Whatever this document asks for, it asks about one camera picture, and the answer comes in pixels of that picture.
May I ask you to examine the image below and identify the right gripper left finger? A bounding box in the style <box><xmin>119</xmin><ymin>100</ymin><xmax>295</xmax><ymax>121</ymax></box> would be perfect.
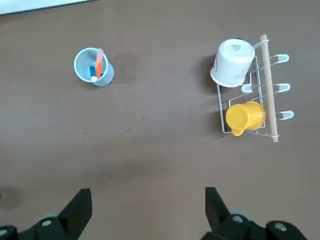
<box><xmin>0</xmin><ymin>188</ymin><xmax>93</xmax><ymax>240</ymax></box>

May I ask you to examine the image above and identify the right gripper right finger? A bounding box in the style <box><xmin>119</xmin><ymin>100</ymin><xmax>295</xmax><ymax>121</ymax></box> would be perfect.
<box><xmin>201</xmin><ymin>186</ymin><xmax>310</xmax><ymax>240</ymax></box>

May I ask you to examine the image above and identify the yellow mug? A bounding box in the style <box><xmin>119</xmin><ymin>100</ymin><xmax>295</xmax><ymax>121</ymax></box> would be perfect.
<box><xmin>225</xmin><ymin>100</ymin><xmax>267</xmax><ymax>137</ymax></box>

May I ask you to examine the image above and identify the blue marker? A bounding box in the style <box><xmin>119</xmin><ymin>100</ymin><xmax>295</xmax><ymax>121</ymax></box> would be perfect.
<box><xmin>89</xmin><ymin>65</ymin><xmax>99</xmax><ymax>83</ymax></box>

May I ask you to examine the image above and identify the clear plastic beaker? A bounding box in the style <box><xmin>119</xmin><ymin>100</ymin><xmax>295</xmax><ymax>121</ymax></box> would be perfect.
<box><xmin>73</xmin><ymin>47</ymin><xmax>115</xmax><ymax>87</ymax></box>

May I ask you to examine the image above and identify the white ceramic mug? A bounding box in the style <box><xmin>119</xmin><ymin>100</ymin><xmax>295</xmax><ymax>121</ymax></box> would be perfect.
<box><xmin>209</xmin><ymin>38</ymin><xmax>256</xmax><ymax>88</ymax></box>

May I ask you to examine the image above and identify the orange marker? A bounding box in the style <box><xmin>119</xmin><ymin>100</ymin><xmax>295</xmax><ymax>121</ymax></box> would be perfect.
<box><xmin>95</xmin><ymin>48</ymin><xmax>105</xmax><ymax>79</ymax></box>

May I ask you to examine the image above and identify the white wire cup rack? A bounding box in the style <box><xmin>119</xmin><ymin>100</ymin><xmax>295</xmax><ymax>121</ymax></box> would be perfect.
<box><xmin>216</xmin><ymin>34</ymin><xmax>295</xmax><ymax>143</ymax></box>

